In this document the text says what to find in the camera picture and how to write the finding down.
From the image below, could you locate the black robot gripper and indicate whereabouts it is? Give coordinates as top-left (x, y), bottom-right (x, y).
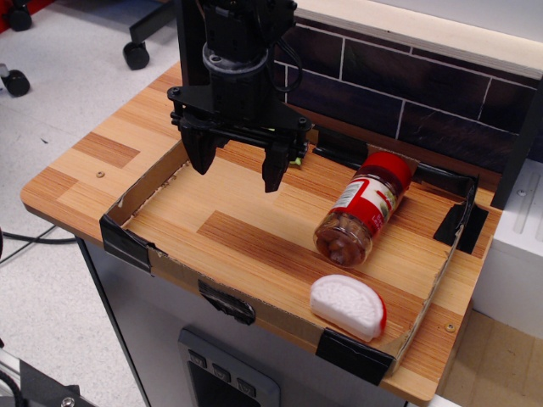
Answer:
top-left (168, 45), bottom-right (311, 193)

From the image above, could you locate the red-capped basil spice bottle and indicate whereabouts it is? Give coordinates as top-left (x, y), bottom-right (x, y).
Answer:
top-left (314, 152), bottom-right (411, 268)

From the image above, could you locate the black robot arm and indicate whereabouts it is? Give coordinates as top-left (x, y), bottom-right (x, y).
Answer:
top-left (167, 1), bottom-right (312, 192)

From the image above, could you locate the cardboard fence with black tape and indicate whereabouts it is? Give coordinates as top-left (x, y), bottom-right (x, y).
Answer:
top-left (100, 142), bottom-right (482, 388)

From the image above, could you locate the black chair caster wheel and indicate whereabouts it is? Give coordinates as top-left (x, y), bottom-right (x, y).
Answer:
top-left (122, 42), bottom-right (150, 70)

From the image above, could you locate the black chair base leg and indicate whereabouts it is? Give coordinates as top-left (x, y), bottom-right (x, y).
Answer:
top-left (129, 1), bottom-right (176, 44)

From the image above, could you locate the white red toy cheese wedge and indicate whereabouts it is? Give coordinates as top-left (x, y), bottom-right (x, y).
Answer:
top-left (310, 275), bottom-right (387, 342)

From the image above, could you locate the dark brick backsplash panel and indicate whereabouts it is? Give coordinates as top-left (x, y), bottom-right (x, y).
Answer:
top-left (274, 1), bottom-right (542, 209)

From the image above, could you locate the grey control panel with buttons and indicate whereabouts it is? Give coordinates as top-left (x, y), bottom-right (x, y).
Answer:
top-left (177, 329), bottom-right (281, 407)

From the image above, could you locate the black caster wheel left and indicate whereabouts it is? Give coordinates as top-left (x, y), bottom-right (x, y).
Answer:
top-left (0, 64), bottom-right (31, 97)

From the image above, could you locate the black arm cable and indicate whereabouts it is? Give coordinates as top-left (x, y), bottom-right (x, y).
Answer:
top-left (271, 25), bottom-right (304, 92)

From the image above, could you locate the black floor cable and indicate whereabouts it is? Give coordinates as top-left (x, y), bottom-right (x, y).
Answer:
top-left (0, 224), bottom-right (78, 265)

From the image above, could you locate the white aluminium frame block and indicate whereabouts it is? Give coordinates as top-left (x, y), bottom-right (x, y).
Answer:
top-left (494, 159), bottom-right (542, 259)

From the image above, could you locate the black metal bracket with screw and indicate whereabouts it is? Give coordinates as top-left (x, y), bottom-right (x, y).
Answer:
top-left (1, 360), bottom-right (84, 406)

